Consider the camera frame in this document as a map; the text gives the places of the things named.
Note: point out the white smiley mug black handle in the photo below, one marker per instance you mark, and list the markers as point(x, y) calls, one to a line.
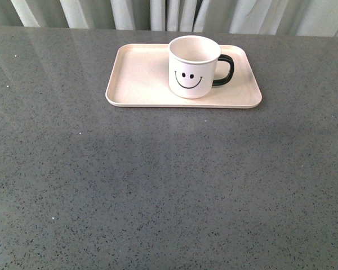
point(192, 65)

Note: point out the cream rectangular tray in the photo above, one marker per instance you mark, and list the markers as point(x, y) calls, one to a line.
point(139, 78)

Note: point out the white pleated curtain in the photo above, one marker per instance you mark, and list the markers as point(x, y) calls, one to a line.
point(268, 17)

